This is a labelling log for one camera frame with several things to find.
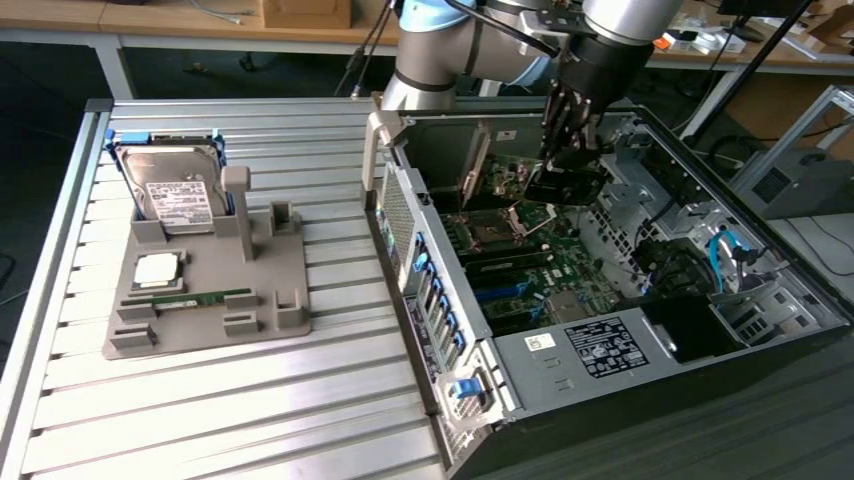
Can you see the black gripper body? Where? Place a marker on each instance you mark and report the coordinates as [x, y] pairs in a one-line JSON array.
[[600, 75]]

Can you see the green graphics card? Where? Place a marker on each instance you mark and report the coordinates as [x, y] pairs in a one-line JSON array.
[[507, 175]]

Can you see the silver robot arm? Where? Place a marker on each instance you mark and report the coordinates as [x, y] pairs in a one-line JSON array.
[[433, 45]]

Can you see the orange and white box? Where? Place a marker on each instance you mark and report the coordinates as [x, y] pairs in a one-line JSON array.
[[676, 41]]

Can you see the silver disk bay cage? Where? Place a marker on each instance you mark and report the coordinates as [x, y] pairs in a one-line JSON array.
[[627, 200]]

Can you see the metal socket cover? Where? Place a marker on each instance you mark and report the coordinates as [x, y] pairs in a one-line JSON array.
[[534, 217]]

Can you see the CPU socket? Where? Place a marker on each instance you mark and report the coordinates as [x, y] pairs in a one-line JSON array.
[[490, 232]]

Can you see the black monitor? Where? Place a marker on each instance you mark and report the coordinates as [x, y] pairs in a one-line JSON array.
[[740, 20]]

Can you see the black tripod pole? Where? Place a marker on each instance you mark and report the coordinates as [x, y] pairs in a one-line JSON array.
[[762, 55]]

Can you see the wooden desk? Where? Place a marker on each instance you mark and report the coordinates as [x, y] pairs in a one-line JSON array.
[[53, 15], [774, 57]]

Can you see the black RAM slot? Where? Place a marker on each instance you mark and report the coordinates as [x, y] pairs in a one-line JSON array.
[[507, 256], [514, 267], [516, 273], [510, 262]]

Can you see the black open PC case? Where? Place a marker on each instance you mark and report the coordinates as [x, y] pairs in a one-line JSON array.
[[399, 200]]

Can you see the green motherboard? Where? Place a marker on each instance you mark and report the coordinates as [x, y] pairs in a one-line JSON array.
[[580, 280]]

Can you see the blue expansion slot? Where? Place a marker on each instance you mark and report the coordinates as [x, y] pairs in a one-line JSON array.
[[507, 291]]

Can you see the grey chipset heatsink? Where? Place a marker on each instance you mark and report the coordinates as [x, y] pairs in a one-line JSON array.
[[570, 304]]

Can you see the folded brown cardboard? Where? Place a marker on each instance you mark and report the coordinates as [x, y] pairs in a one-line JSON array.
[[834, 22]]

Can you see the grey cabinet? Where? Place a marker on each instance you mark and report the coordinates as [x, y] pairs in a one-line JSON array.
[[800, 185]]

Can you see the brown cardboard box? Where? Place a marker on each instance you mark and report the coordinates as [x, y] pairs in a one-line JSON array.
[[307, 12]]

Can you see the small silver disk bay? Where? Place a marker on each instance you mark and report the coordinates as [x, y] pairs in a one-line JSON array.
[[760, 315]]

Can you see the grey power supply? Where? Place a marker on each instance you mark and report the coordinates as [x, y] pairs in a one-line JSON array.
[[567, 370]]

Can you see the blue release latch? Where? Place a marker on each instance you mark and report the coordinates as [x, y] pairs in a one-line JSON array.
[[464, 389]]

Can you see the hard disk in blue caddy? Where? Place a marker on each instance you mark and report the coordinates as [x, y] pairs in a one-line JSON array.
[[173, 195]]

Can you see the green RAM stick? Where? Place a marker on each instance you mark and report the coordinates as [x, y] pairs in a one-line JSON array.
[[193, 298]]

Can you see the grey parts rack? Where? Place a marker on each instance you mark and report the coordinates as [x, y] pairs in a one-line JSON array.
[[200, 325]]

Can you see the silver CPU chip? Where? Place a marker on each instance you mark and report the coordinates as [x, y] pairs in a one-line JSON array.
[[156, 272]]

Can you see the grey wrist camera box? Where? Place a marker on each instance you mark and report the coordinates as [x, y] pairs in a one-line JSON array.
[[554, 21]]

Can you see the aluminium profile frame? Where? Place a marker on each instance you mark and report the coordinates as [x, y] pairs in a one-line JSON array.
[[820, 110]]

